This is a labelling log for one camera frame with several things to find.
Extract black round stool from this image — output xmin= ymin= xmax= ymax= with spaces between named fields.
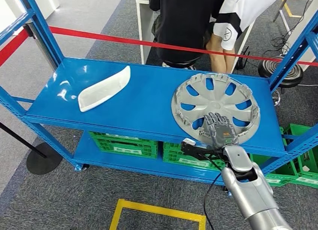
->
xmin=258 ymin=56 xmax=304 ymax=107

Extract chrome stanchion post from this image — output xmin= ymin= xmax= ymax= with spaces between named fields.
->
xmin=24 ymin=21 xmax=59 ymax=71

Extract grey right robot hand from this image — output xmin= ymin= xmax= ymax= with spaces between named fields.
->
xmin=204 ymin=112 xmax=239 ymax=149

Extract black stanchion post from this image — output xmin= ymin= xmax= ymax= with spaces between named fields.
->
xmin=0 ymin=122 xmax=63 ymax=175

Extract black floor cables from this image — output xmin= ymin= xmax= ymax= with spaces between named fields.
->
xmin=264 ymin=0 xmax=318 ymax=56

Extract grey plastic hubcap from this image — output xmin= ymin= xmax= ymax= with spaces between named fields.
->
xmin=171 ymin=73 xmax=261 ymax=147

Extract person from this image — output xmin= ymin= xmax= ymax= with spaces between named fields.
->
xmin=149 ymin=0 xmax=227 ymax=71
xmin=206 ymin=0 xmax=282 ymax=75

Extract blue metal shelf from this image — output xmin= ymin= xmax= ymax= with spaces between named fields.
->
xmin=0 ymin=0 xmax=318 ymax=190

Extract white plastic trim part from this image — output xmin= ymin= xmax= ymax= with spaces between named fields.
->
xmin=78 ymin=65 xmax=131 ymax=113

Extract open green plastic bin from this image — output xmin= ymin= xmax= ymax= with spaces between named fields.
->
xmin=249 ymin=153 xmax=298 ymax=186
xmin=283 ymin=124 xmax=318 ymax=190

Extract white cabinet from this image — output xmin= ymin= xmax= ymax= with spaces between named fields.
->
xmin=285 ymin=1 xmax=318 ymax=71

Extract red barrier belt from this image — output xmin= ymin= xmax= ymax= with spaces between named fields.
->
xmin=49 ymin=26 xmax=318 ymax=67
xmin=0 ymin=28 xmax=29 ymax=67

